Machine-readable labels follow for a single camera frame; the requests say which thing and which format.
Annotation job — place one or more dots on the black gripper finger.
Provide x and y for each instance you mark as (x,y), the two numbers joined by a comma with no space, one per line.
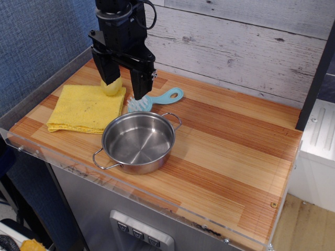
(141,83)
(107,67)

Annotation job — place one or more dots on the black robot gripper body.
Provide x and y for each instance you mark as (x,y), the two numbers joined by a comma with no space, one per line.
(122,35)

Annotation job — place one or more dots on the light blue brush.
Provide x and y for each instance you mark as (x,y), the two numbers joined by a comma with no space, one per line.
(146,102)

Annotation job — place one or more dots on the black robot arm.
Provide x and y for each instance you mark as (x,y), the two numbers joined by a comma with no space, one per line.
(117,5)

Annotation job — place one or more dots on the yellow toy potato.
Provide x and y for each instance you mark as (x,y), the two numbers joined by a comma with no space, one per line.
(111,89)

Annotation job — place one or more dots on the yellow folded cloth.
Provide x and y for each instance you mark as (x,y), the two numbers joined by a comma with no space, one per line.
(85,108)

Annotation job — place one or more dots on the stainless steel pot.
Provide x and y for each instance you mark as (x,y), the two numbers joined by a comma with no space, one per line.
(139,142)

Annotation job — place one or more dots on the clear acrylic table guard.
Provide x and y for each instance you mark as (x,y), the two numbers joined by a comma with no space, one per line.
(231,191)

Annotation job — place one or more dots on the stainless steel cabinet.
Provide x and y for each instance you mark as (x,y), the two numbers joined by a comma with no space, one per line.
(91,205)

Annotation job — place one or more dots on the silver button control panel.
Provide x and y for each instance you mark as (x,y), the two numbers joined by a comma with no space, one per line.
(132,234)

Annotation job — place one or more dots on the yellow object bottom left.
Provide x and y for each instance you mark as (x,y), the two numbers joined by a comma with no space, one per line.
(32,245)

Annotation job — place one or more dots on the white appliance right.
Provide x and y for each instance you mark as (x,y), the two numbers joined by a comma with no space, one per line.
(312,178)

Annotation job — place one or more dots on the grey metal side rail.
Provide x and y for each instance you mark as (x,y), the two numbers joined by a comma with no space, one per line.
(44,90)

